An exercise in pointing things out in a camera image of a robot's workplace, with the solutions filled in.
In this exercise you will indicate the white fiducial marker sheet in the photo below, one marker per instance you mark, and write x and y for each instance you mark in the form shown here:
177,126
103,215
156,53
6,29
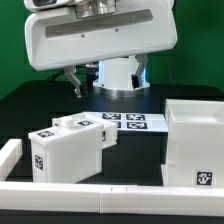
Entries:
135,121

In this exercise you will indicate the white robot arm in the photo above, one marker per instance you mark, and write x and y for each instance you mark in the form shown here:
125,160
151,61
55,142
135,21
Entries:
114,76

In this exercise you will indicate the white front fence rail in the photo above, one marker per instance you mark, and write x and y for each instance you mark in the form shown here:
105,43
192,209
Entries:
111,199

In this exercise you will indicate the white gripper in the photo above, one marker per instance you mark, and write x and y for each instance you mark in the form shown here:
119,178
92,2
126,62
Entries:
61,33

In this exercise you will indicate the white front drawer box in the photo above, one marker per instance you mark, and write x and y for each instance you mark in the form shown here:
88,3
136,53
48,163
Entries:
70,155

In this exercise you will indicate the white rear drawer box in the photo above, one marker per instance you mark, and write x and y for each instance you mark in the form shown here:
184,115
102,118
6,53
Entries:
69,120

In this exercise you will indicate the white drawer box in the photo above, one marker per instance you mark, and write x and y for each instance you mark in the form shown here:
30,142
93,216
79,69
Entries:
70,155
69,120

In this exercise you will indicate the white left fence block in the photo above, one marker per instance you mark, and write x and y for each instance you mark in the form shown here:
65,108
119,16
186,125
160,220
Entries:
9,156

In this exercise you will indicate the white drawer cabinet shell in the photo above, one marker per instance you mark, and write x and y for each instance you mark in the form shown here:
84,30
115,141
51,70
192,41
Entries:
195,144

